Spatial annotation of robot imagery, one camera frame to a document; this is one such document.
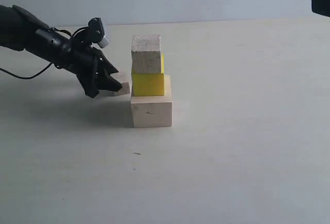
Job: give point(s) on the medium wooden cube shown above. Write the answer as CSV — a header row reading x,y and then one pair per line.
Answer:
x,y
146,54

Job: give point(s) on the small wooden cube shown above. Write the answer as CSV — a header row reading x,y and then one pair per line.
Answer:
x,y
123,79

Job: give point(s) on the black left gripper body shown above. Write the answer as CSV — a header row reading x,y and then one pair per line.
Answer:
x,y
86,65

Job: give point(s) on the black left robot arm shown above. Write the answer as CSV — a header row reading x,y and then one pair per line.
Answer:
x,y
21,30

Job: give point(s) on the yellow cube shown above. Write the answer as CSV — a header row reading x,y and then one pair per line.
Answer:
x,y
151,84

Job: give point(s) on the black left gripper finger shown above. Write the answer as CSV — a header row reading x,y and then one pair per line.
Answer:
x,y
105,81
105,67

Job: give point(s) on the large pale wooden cube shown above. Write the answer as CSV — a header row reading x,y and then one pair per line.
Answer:
x,y
153,111

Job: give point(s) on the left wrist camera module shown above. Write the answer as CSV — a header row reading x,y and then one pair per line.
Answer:
x,y
93,33

